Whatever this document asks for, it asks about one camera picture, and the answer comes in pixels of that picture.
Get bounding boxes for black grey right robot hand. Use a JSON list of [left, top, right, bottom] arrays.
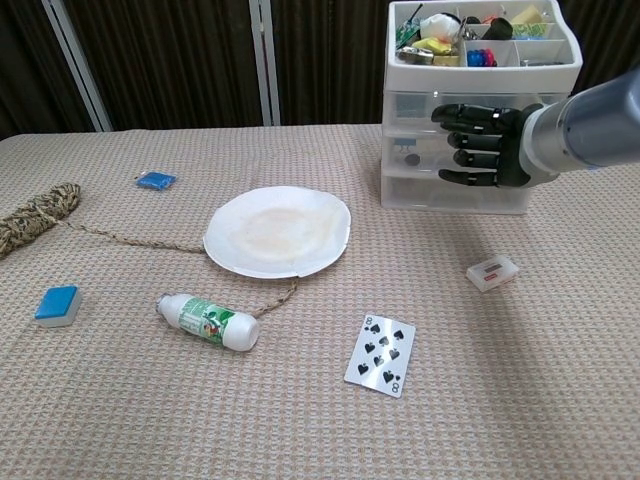
[[430, 103, 545, 190]]

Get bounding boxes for clear plastic box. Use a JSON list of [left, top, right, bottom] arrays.
[[392, 89, 571, 136]]

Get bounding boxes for small white box red label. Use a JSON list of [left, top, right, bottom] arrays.
[[465, 253, 519, 293]]

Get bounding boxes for blue red plastic rings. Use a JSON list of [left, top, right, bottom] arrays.
[[467, 47, 499, 68]]

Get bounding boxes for silver binder clips bunch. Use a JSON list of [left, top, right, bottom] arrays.
[[457, 17, 484, 41]]

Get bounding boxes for shiny foil wrapped item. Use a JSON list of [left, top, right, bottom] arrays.
[[397, 45, 434, 65]]

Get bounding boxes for yellow sponge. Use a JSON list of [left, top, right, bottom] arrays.
[[509, 4, 544, 24]]

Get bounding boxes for eight of spades card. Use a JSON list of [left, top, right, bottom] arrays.
[[343, 313, 418, 400]]

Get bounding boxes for white paper plate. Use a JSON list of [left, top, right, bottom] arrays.
[[202, 185, 353, 280]]

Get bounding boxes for white bottle green label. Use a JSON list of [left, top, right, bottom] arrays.
[[155, 293, 260, 352]]

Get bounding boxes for beige woven tablecloth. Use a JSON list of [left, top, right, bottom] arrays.
[[0, 118, 640, 480]]

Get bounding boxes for black pleated curtain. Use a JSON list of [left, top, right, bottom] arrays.
[[0, 0, 640, 141]]

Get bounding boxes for blue plastic packet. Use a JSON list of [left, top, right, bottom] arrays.
[[134, 170, 178, 191]]

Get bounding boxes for blue white mahjong tile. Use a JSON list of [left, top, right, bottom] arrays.
[[32, 284, 84, 329]]

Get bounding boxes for white plastic drawer unit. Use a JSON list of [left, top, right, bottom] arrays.
[[379, 0, 585, 215]]

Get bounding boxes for white metal frame post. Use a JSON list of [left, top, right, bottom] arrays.
[[248, 0, 282, 126], [42, 0, 114, 132]]

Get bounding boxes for braided straw rope bundle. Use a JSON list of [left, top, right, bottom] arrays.
[[0, 182, 301, 320]]

